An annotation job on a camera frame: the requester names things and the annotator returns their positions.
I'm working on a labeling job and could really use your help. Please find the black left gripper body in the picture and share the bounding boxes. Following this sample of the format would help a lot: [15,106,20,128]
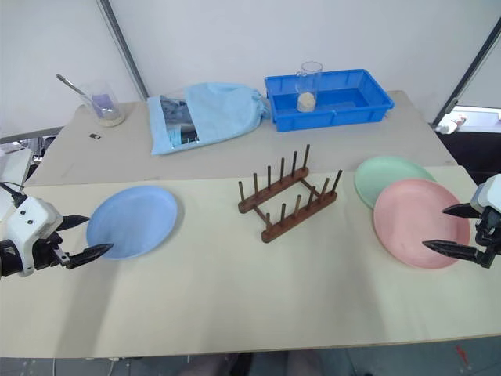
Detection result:
[33,230,71,271]

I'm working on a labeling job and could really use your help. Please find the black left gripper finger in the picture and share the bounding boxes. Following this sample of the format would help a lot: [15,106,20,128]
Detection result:
[65,243,115,270]
[61,214,92,233]

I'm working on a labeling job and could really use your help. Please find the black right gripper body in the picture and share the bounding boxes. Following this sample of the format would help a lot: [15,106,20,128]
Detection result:
[471,205,501,270]

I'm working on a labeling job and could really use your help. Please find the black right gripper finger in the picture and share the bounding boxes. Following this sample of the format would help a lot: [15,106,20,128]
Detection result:
[442,202,478,221]
[422,239,480,264]

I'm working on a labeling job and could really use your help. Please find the brown wooden plate rack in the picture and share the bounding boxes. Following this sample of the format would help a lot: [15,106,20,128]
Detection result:
[237,143,344,244]

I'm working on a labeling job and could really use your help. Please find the pink plastic plate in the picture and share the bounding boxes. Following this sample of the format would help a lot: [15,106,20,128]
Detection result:
[373,179,471,270]

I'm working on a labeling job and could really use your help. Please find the blue plastic plate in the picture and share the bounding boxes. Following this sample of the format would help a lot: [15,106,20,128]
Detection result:
[85,185,184,261]

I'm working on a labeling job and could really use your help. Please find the green plastic plate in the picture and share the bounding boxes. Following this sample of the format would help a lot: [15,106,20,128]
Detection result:
[353,155,438,209]

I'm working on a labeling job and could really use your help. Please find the clear glass beaker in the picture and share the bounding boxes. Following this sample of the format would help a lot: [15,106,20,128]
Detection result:
[80,80,127,128]

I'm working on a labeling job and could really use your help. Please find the metal spoon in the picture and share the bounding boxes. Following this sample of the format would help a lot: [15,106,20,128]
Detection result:
[56,73,99,114]

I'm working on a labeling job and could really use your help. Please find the blue printed magazine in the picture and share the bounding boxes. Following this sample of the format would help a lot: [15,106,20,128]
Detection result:
[159,96,201,148]

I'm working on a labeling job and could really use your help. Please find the blue plastic bin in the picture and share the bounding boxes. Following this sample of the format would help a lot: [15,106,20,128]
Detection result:
[264,68,395,133]

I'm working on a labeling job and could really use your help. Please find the clear glass measuring cup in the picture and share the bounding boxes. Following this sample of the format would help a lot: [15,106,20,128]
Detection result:
[295,61,324,113]

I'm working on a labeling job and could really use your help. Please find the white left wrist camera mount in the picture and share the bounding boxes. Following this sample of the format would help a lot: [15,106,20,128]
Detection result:
[6,195,64,277]

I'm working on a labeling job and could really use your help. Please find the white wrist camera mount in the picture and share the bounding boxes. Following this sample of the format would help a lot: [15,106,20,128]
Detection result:
[6,195,64,277]
[469,174,501,215]

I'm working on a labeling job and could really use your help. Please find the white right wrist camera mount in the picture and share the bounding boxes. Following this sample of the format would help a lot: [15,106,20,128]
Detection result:
[469,174,501,215]

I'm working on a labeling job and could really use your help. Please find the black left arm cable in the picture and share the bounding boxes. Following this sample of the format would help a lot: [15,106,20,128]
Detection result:
[0,180,27,208]

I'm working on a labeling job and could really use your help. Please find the gray metal frame pole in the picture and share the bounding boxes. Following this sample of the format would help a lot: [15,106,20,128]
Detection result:
[96,0,151,99]
[431,0,501,125]

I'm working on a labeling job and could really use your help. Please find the light blue drawstring bag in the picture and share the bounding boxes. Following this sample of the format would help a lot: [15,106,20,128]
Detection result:
[146,81,272,157]

